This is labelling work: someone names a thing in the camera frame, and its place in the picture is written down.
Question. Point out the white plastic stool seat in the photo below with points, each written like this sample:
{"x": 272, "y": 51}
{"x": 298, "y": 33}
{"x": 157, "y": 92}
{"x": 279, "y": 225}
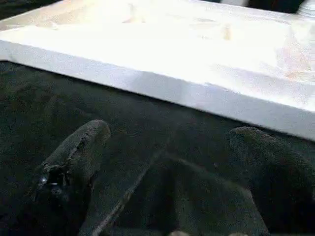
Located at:
{"x": 147, "y": 49}

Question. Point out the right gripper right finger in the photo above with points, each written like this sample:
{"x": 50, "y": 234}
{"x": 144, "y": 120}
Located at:
{"x": 283, "y": 191}

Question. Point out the black work mat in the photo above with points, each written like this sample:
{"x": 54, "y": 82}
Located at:
{"x": 147, "y": 127}

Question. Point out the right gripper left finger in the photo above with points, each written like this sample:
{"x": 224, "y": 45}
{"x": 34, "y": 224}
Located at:
{"x": 73, "y": 177}

